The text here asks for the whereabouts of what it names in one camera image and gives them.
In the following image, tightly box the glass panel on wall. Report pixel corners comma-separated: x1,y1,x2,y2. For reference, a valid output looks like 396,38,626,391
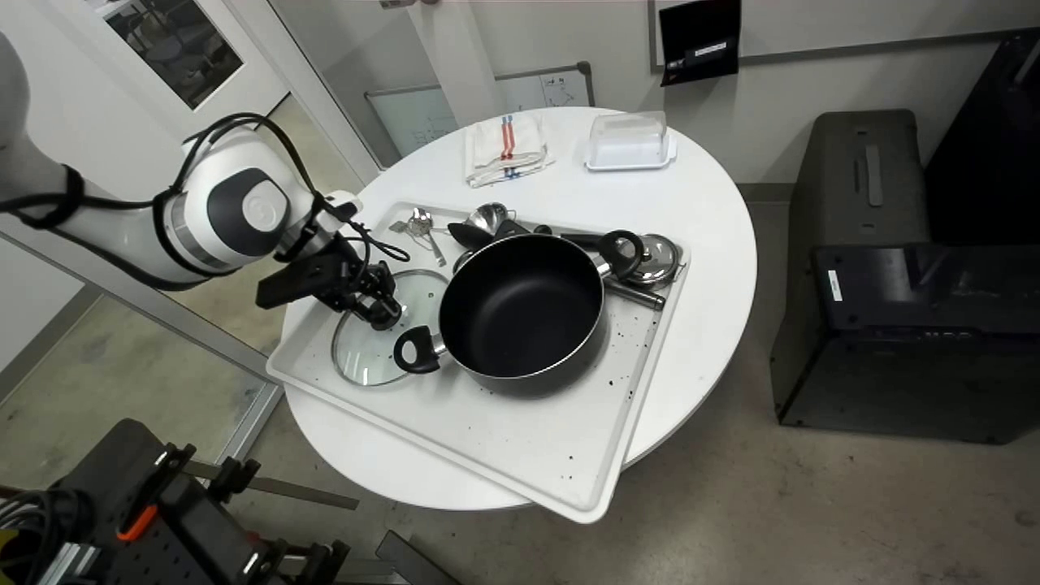
368,61,593,156

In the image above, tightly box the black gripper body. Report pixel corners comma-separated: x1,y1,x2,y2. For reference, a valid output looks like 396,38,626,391
255,254,402,333

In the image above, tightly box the silver metal spoon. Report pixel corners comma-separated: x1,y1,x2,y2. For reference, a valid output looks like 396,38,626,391
389,207,445,267

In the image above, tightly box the white plastic tray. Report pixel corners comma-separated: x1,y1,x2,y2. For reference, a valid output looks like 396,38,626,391
263,200,691,528

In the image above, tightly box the glass pot lid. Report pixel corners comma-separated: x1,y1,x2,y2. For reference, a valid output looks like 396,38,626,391
331,269,449,388

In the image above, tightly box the small steel measuring cup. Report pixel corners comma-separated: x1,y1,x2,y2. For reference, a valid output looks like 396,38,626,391
599,230,680,310

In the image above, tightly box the black cabinet box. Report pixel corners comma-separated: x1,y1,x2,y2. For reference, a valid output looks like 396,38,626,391
771,30,1040,444

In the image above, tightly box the black wall sign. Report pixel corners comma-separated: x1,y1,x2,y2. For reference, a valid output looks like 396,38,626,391
661,0,742,84

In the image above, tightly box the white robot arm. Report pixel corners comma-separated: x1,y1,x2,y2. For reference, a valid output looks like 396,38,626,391
0,38,402,327

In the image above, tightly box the black white wall picture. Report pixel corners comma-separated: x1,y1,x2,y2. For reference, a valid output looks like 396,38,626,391
86,0,239,108

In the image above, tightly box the black steel cooking pot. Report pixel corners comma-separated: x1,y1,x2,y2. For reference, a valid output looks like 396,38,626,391
393,230,642,388

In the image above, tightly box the round white table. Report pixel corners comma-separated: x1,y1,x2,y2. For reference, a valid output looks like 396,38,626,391
280,105,760,515

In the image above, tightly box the steel ladle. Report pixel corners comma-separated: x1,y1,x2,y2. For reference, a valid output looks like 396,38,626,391
449,201,528,249

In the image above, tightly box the clear plastic butter dish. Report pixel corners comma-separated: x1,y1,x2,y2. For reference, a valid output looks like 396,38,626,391
586,114,677,171

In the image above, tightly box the aluminium frame bar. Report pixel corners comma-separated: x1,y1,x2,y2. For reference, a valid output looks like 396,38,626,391
0,218,284,460

